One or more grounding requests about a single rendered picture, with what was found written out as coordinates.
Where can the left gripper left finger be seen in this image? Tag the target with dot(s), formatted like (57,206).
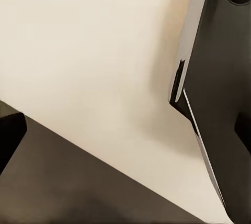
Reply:
(12,130)

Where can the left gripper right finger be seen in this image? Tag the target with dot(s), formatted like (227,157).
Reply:
(243,128)

